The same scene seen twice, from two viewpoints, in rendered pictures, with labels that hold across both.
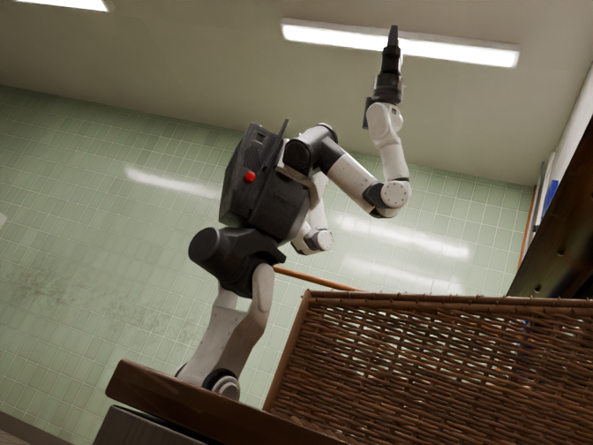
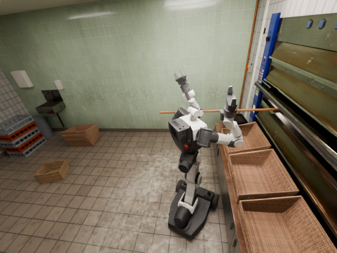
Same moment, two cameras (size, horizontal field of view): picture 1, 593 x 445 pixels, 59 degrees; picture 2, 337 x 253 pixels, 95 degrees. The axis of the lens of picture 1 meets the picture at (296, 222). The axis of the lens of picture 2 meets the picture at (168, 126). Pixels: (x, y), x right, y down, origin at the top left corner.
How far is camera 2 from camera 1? 1.67 m
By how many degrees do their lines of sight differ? 54
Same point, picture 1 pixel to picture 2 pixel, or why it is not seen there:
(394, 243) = (201, 35)
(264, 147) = (185, 135)
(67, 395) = (125, 119)
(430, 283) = (218, 48)
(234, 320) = (194, 166)
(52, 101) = (17, 17)
